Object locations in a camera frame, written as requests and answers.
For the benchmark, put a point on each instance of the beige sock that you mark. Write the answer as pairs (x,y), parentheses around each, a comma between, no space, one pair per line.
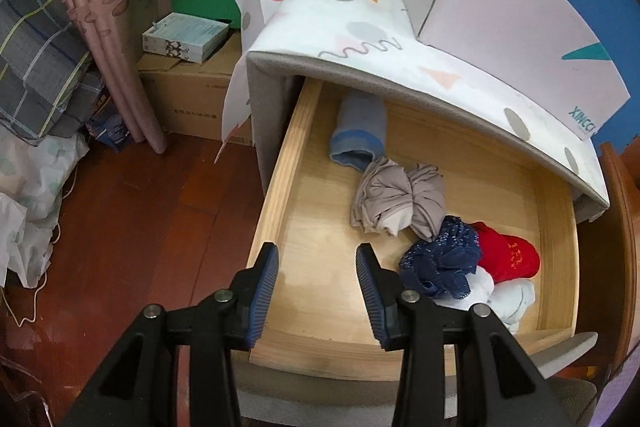
(400,192)

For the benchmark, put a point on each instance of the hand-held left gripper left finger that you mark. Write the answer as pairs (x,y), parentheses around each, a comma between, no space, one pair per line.
(262,292)

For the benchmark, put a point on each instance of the red knitted sock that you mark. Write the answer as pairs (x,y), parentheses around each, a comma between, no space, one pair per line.
(510,257)

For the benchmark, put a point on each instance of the white patterned cover sheet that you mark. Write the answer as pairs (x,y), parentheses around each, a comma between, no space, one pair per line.
(380,22)

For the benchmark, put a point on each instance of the person's right leg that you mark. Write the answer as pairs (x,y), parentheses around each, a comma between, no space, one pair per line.
(570,404)

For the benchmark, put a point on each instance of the pink leaf-print curtain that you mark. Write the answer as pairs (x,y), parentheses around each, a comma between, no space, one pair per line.
(120,32)

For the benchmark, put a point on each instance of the blue grey sock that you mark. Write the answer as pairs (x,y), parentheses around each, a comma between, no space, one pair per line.
(360,127)

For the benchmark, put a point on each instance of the white floral cloth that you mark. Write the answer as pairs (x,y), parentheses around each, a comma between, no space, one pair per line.
(35,187)

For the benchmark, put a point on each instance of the white socks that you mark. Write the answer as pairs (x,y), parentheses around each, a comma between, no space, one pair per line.
(510,302)

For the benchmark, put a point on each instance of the brown cardboard box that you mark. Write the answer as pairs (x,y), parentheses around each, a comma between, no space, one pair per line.
(200,97)

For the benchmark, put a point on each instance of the navy sock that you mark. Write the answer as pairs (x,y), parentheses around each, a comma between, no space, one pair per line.
(440,257)

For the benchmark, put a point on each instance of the small blue white box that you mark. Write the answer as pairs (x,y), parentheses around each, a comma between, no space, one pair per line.
(185,37)

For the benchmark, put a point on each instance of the blue plastic package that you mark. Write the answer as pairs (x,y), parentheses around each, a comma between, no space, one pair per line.
(112,134)

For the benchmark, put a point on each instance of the orange wooden furniture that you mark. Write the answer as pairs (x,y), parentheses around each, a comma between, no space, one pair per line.
(617,232)

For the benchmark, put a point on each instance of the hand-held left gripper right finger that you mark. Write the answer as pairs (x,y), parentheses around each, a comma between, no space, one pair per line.
(372,302)

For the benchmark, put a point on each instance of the white XINCCI box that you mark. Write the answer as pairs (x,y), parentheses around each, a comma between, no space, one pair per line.
(510,17)

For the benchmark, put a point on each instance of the grey plaid quilt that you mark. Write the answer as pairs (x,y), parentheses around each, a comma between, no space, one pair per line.
(40,57)

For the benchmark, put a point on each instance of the wooden drawer with grey front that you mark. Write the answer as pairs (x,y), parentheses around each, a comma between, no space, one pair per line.
(320,217)

